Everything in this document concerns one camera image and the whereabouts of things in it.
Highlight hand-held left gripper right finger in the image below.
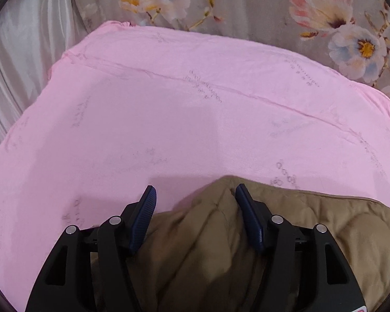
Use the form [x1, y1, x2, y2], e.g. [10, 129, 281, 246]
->
[235, 184, 368, 312]

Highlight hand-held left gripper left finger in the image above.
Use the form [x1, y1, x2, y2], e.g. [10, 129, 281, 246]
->
[25, 185, 157, 312]

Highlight olive quilted jacket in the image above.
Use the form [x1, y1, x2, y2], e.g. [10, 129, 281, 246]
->
[91, 175, 390, 312]

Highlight pink bed sheet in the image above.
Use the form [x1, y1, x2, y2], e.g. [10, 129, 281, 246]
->
[0, 20, 390, 312]

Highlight white satin curtain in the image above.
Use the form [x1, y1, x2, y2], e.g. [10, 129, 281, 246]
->
[0, 0, 88, 163]

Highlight grey floral cloth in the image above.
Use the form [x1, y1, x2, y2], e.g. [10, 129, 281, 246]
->
[70, 0, 390, 111]

